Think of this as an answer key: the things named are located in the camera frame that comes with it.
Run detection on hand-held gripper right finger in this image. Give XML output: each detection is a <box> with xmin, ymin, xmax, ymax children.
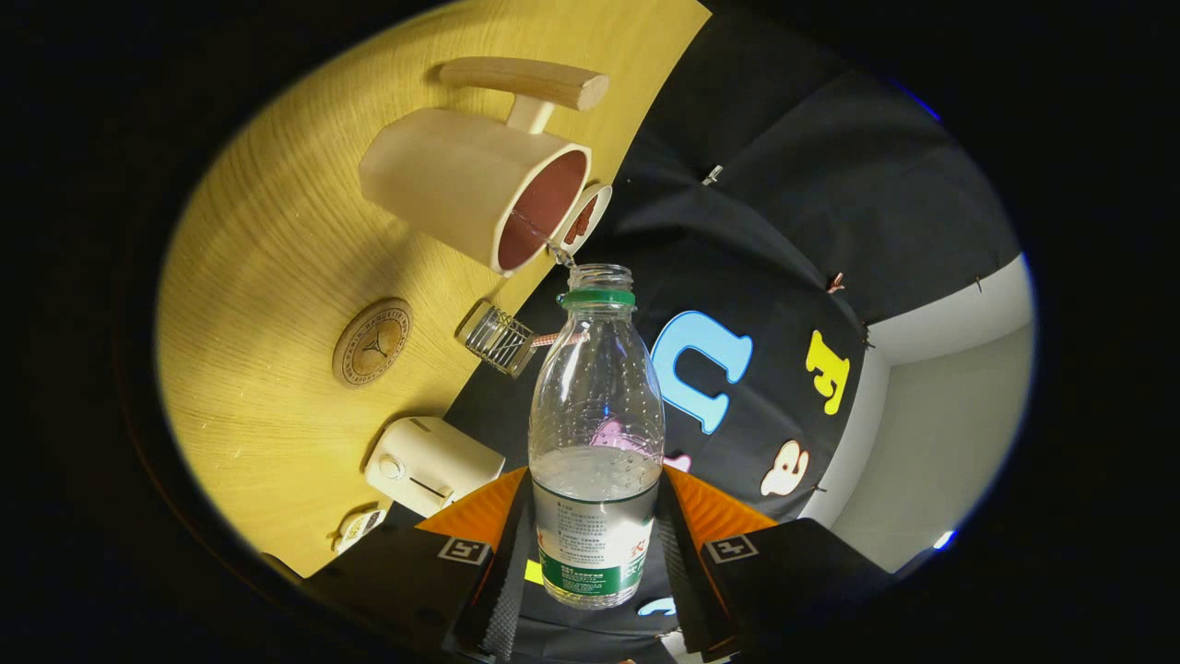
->
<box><xmin>651</xmin><ymin>463</ymin><xmax>891</xmax><ymax>661</ymax></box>

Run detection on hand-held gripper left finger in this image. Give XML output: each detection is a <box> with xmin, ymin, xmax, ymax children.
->
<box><xmin>304</xmin><ymin>466</ymin><xmax>537</xmax><ymax>663</ymax></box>

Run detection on clear plastic juice bottle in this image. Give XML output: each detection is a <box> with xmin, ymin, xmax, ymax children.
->
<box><xmin>528</xmin><ymin>264</ymin><xmax>667</xmax><ymax>611</ymax></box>

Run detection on round wooden coaster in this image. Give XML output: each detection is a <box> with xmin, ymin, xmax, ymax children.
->
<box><xmin>332</xmin><ymin>297</ymin><xmax>414</xmax><ymax>388</ymax></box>

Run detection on beige cup with wooden handle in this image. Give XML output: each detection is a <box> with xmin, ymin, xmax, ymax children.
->
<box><xmin>358</xmin><ymin>57</ymin><xmax>610</xmax><ymax>278</ymax></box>

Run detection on cream toaster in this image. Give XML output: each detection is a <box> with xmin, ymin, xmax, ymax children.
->
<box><xmin>365</xmin><ymin>417</ymin><xmax>506</xmax><ymax>518</ymax></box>

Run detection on white divided bean dish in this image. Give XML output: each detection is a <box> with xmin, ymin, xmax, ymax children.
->
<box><xmin>334</xmin><ymin>505</ymin><xmax>388</xmax><ymax>554</ymax></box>

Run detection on ribbed drinking glass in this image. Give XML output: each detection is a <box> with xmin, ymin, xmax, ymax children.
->
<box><xmin>456</xmin><ymin>300</ymin><xmax>537</xmax><ymax>379</ymax></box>

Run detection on red-brown sausage pieces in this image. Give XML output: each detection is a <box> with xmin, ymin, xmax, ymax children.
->
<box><xmin>564</xmin><ymin>198</ymin><xmax>598</xmax><ymax>246</ymax></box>

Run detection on small white plate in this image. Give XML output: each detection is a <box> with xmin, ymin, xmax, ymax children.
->
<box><xmin>556</xmin><ymin>183</ymin><xmax>613</xmax><ymax>259</ymax></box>

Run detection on wooden table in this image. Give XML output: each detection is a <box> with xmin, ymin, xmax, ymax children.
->
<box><xmin>155</xmin><ymin>0</ymin><xmax>713</xmax><ymax>578</ymax></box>

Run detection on black backdrop cloth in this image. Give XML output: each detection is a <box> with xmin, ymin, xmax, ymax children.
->
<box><xmin>442</xmin><ymin>7</ymin><xmax>1026</xmax><ymax>664</ymax></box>

